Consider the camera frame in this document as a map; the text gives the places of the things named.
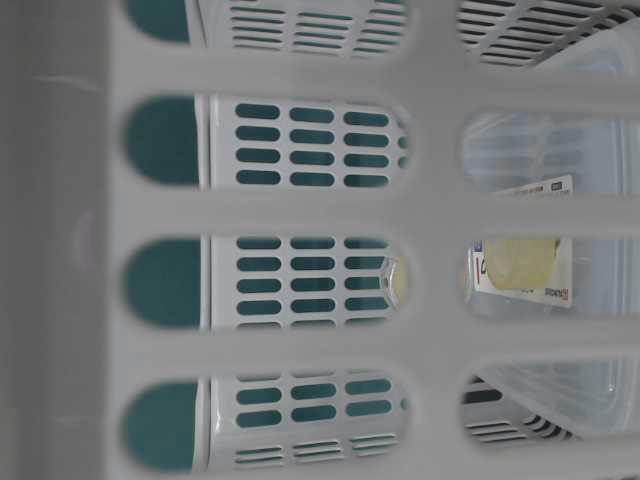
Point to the white plastic shopping basket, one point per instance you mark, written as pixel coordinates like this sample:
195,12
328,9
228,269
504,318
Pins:
73,210

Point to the packaged cellophane tape roll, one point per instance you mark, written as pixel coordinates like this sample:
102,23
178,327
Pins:
533,269

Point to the clear plastic container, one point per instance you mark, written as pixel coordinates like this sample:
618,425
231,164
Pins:
566,154

